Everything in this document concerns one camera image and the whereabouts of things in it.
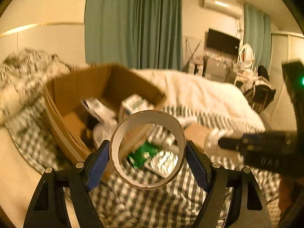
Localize white printed packet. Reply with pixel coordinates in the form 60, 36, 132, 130
80, 97, 117, 124

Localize white and green box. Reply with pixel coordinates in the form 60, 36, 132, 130
119, 94, 155, 124

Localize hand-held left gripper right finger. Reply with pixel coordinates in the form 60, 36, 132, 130
184, 140, 273, 228

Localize cluttered dresser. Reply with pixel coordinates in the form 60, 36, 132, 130
185, 54, 238, 82

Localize green packet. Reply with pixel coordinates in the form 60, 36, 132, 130
127, 141, 162, 171

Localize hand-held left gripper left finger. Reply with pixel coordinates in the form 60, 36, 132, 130
23, 140, 111, 228

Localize grey checked blanket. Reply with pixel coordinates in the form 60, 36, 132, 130
5, 98, 282, 228

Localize white duvet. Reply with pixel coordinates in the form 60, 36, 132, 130
133, 68, 266, 134

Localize white air conditioner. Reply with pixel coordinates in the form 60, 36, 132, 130
202, 0, 243, 18

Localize narrow green curtain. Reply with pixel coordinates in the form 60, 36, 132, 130
243, 3, 272, 68

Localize white wardrobe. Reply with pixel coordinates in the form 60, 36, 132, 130
265, 32, 304, 131

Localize white plastic wrapper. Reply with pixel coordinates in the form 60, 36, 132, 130
204, 129, 226, 157

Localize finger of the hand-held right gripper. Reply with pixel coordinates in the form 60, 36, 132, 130
218, 133, 259, 153

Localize silver foil packet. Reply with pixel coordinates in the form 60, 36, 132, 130
145, 150, 179, 178

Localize black television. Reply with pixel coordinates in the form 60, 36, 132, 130
205, 28, 240, 56

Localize wide green curtain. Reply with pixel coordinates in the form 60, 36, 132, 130
84, 0, 183, 71

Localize flat brown cardboard piece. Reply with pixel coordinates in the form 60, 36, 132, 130
184, 123, 212, 153

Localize round white vanity mirror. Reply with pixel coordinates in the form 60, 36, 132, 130
238, 43, 255, 71

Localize cardboard tape roll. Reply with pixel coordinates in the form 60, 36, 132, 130
108, 110, 186, 190

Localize brown cardboard box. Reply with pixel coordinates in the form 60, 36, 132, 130
43, 62, 167, 169

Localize chair with dark clothing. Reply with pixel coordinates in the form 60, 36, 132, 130
243, 65, 277, 114

